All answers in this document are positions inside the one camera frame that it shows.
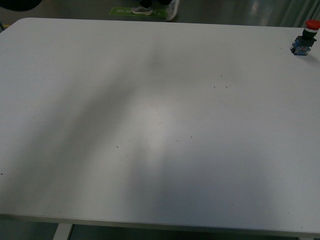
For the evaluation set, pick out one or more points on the green floor sign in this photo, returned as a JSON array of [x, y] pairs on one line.
[[126, 11]]

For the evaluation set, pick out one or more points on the grey sneaker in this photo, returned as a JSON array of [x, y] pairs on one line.
[[172, 10], [140, 10]]

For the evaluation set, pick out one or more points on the red mushroom push button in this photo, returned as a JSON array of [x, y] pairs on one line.
[[303, 43]]

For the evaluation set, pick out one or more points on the grey right sneaker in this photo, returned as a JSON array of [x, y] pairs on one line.
[[172, 10]]

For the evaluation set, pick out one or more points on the grey left sneaker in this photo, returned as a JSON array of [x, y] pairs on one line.
[[140, 10]]

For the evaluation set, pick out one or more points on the grey curtain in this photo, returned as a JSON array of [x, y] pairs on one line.
[[297, 12]]

